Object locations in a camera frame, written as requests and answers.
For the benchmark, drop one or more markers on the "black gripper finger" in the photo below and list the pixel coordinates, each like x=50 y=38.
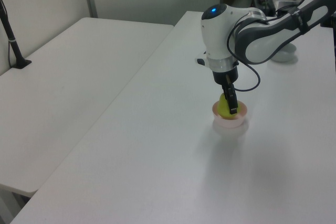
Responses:
x=231 y=98

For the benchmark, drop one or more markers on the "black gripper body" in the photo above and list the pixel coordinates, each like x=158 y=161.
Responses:
x=219 y=77

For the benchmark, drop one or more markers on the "green pear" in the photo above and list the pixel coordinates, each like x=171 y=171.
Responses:
x=223 y=107

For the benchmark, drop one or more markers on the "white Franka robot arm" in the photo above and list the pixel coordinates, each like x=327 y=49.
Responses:
x=218 y=37

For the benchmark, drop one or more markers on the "pink plastic bowl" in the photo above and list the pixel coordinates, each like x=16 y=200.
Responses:
x=231 y=123

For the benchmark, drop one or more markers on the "grey plastic bowl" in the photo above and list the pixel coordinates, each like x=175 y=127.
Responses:
x=284 y=56

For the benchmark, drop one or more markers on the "dark grey device box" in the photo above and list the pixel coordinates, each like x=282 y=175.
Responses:
x=263 y=3

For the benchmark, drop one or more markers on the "black electronics box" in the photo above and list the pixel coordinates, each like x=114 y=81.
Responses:
x=286 y=5

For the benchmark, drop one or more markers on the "white side table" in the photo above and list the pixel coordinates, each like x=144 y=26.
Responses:
x=65 y=90

